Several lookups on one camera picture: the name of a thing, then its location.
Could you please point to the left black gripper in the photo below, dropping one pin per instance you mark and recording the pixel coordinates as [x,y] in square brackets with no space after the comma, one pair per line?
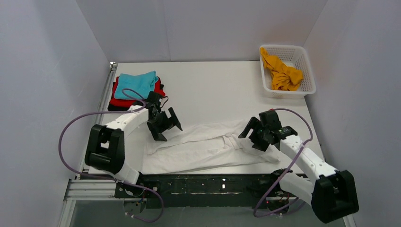
[163,122]

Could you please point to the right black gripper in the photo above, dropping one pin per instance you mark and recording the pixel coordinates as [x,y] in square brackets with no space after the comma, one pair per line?
[256,134]

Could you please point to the white t shirt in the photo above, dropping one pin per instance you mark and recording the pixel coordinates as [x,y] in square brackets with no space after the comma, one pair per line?
[204,146]

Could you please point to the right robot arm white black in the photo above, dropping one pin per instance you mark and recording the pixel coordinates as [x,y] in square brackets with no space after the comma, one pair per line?
[331,193]

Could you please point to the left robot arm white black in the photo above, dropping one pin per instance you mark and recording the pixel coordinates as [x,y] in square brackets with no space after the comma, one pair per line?
[106,150]

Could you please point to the folded cyan t shirt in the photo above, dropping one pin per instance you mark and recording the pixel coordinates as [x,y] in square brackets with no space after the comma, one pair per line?
[142,84]

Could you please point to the orange t shirt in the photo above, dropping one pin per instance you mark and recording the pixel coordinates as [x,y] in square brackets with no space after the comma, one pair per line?
[283,77]

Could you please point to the folded red t shirt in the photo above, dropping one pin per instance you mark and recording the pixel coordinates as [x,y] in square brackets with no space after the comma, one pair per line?
[127,103]

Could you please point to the folded black t shirt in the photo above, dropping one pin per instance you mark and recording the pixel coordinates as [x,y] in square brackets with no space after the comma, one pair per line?
[118,107]

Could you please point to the white plastic basket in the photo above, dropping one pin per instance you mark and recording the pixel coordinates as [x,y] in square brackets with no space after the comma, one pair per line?
[293,56]

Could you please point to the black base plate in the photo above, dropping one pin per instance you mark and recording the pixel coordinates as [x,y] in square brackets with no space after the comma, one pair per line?
[206,190]

